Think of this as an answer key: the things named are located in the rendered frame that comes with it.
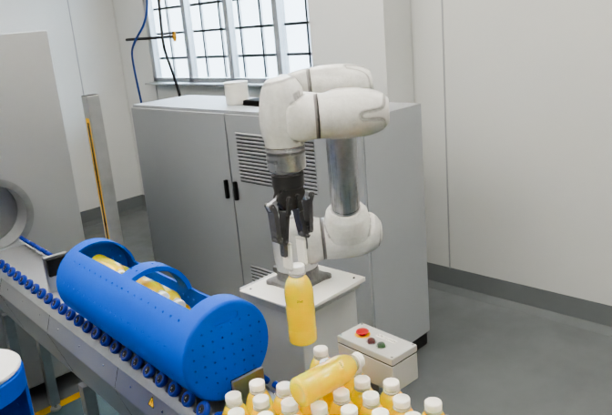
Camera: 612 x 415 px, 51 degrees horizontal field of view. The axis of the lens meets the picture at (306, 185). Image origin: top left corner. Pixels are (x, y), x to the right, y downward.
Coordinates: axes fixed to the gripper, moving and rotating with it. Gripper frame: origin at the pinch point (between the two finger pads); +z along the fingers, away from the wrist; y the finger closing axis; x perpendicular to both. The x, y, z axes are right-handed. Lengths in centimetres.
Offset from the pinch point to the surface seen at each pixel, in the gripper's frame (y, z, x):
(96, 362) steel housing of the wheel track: 21, 55, -90
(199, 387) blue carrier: 16.5, 38.7, -24.9
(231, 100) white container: -141, -5, -232
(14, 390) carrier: 51, 43, -71
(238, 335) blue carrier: 2.6, 29.3, -25.2
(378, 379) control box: -18.3, 39.1, 7.1
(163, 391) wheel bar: 18, 49, -46
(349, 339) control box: -18.9, 31.6, -3.7
